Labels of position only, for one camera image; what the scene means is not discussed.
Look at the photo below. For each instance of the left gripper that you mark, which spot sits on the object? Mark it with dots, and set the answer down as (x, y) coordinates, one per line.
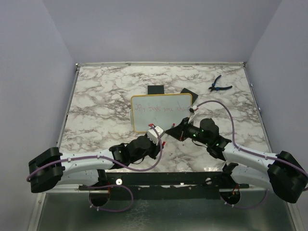
(156, 148)

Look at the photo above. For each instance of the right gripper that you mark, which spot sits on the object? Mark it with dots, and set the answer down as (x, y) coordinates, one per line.
(179, 132)

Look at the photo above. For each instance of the red and white marker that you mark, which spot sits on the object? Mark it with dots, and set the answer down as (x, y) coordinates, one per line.
(166, 136)

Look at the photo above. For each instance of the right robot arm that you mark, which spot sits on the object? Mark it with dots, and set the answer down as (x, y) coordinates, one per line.
(280, 173)

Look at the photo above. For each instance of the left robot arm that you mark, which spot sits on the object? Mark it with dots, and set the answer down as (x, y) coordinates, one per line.
(52, 167)

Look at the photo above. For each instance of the yellow framed whiteboard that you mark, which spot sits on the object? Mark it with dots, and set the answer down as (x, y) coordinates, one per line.
(161, 110)

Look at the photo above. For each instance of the black square block left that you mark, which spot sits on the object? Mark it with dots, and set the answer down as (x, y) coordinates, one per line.
(155, 89)

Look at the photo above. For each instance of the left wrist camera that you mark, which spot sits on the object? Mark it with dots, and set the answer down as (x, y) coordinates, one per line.
(155, 133)

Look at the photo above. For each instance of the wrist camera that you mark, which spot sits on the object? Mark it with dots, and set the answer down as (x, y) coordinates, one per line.
(192, 111)
(155, 133)

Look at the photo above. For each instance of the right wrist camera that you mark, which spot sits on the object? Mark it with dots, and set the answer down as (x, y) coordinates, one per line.
(192, 111)

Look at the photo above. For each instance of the metal table frame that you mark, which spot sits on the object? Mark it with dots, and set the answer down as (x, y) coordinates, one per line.
(97, 116)

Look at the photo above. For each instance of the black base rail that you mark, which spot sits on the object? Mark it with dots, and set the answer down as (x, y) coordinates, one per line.
(168, 186)

